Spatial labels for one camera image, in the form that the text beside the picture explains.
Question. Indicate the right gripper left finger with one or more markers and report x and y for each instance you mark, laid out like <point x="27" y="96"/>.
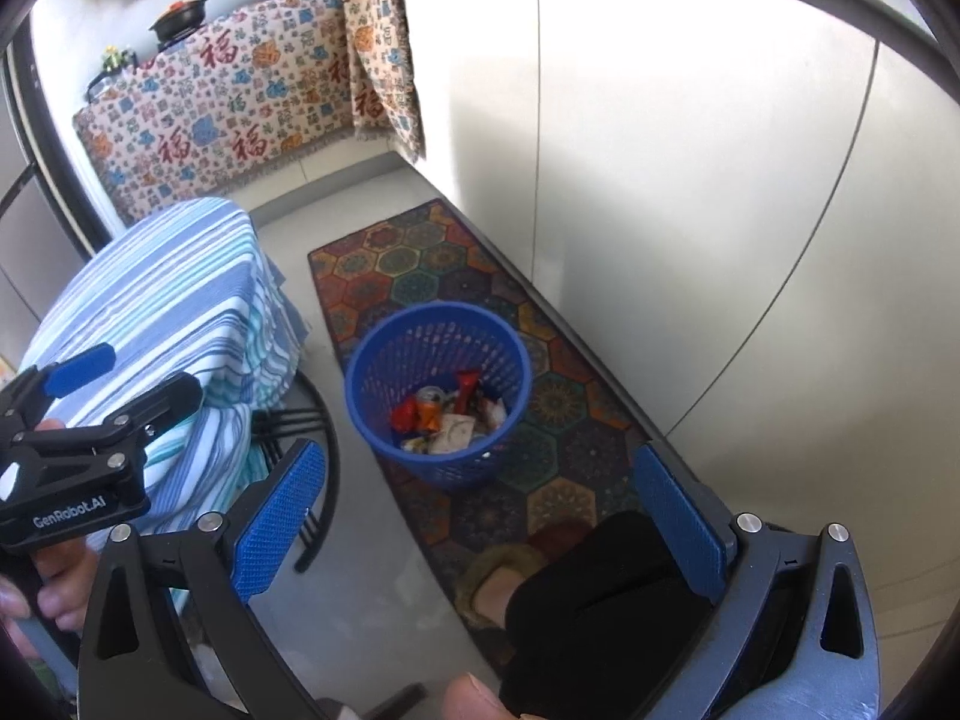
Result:
<point x="135" y="661"/>

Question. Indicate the person right hand thumb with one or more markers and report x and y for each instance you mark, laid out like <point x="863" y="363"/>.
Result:
<point x="469" y="699"/>

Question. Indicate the floral paper cup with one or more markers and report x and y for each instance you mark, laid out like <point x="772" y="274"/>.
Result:
<point x="455" y="434"/>

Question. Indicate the crushed orange soda can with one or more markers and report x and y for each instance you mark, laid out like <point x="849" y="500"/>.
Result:
<point x="430" y="402"/>

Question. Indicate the grey refrigerator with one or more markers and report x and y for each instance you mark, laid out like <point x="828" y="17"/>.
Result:
<point x="38" y="255"/>

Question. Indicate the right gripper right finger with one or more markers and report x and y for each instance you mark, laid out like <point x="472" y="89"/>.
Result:
<point x="790" y="633"/>

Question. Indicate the red plastic bag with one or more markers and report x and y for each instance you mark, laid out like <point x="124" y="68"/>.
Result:
<point x="405" y="417"/>

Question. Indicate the foot in brown slipper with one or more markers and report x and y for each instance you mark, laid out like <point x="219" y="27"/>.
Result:
<point x="482" y="593"/>

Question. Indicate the black pot with food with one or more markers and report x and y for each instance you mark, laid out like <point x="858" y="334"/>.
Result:
<point x="183" y="16"/>

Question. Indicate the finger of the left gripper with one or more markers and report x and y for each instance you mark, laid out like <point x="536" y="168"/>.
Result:
<point x="142" y="408"/>
<point x="28" y="397"/>

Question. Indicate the person left hand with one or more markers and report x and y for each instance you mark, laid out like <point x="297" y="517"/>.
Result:
<point x="68" y="571"/>

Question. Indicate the patterned fabric cover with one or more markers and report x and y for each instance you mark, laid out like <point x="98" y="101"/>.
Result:
<point x="262" y="86"/>

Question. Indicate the striped blue tablecloth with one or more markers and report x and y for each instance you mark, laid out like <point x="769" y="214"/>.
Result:
<point x="188" y="289"/>

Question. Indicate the colourful hexagon floor mat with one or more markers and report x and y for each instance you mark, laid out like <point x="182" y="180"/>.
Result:
<point x="570" y="456"/>

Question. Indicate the blue mesh trash bin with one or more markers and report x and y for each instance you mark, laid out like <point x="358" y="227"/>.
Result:
<point x="429" y="345"/>

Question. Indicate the black trouser leg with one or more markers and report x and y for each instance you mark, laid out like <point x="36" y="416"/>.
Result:
<point x="595" y="633"/>

